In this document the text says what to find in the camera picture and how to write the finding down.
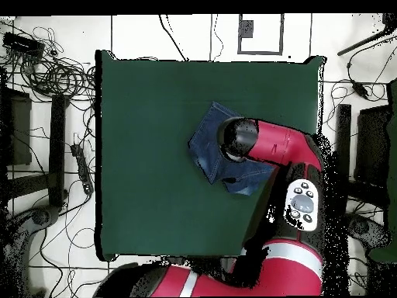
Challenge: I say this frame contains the black wheeled stand base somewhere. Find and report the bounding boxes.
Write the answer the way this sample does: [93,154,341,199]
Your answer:
[0,204,61,297]
[347,213,392,252]

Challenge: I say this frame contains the black upright bar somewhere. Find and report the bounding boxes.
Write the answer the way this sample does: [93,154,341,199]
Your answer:
[335,103,353,184]
[48,93,70,208]

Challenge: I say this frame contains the black electronics box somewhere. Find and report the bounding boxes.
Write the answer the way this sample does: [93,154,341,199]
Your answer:
[2,31,47,58]

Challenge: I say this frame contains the small grey square patch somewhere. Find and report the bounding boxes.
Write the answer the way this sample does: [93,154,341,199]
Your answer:
[240,19,255,39]

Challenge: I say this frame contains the green cloth sheet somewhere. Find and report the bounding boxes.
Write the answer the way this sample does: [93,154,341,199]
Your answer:
[368,78,397,264]

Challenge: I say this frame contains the black flat panel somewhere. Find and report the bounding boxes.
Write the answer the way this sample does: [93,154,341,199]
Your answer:
[0,86,33,167]
[354,104,392,189]

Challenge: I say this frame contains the black rod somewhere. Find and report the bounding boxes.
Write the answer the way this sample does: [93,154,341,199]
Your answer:
[337,26,397,57]

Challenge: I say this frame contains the black power strip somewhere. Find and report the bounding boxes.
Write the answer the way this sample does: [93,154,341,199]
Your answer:
[70,143,95,196]

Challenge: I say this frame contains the tangled black cables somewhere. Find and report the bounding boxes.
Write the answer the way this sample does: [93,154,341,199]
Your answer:
[18,26,96,100]

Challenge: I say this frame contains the dark green table cloth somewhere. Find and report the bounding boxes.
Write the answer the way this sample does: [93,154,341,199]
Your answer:
[95,49,326,262]

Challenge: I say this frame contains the blue denim jeans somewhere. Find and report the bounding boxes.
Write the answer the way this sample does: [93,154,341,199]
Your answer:
[187,100,277,196]

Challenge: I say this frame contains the black power adapter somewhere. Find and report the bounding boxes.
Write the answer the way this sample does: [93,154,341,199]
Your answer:
[350,81,370,100]

